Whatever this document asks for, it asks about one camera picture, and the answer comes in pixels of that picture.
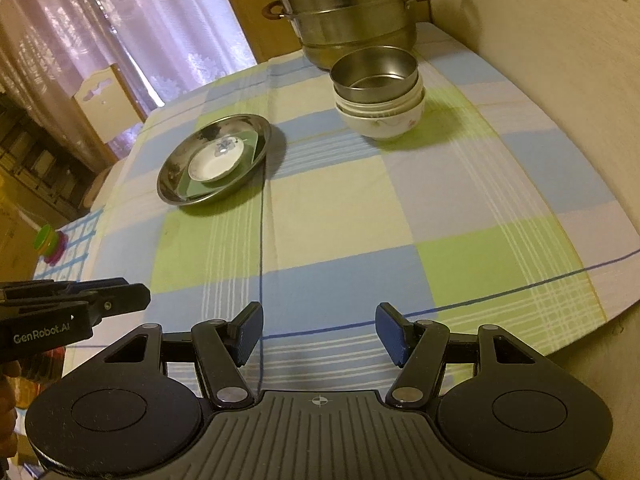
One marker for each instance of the cream plastic bowl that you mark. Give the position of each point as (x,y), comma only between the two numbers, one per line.
(417,92)

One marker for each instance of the stainless steel bowl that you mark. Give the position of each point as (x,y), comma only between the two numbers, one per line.
(375,67)

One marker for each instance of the dark wooden cabinet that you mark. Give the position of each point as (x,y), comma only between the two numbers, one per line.
(35,160)

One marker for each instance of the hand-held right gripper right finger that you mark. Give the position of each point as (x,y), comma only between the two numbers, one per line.
(390,332)

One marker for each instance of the colourful stacking toy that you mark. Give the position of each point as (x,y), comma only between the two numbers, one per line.
(47,245)

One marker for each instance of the white floral bowl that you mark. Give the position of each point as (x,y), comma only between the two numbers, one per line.
(385,125)

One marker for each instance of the checked tablecloth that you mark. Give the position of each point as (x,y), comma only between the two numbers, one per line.
(375,210)

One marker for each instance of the lilac curtain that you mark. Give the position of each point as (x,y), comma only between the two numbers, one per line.
(150,15)

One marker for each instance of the wooden chair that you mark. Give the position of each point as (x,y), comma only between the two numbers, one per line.
(107,105)

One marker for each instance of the blue grid white cloth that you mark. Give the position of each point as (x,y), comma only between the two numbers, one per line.
(70,255)

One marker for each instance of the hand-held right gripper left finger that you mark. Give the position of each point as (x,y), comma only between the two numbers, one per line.
(250,332)

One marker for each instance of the small floral plate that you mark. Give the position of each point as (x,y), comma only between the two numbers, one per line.
(215,162)

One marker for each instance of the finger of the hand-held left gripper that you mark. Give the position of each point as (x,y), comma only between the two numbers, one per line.
(125,300)
(60,289)

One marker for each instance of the stainless steel plate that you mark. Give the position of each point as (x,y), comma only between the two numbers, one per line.
(175,180)

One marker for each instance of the stainless steel steamer pot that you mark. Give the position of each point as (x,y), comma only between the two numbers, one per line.
(350,15)

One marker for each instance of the person's left hand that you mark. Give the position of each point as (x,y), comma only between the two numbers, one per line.
(6,400)

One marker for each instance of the green square plate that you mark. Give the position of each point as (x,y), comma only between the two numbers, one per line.
(255,150)

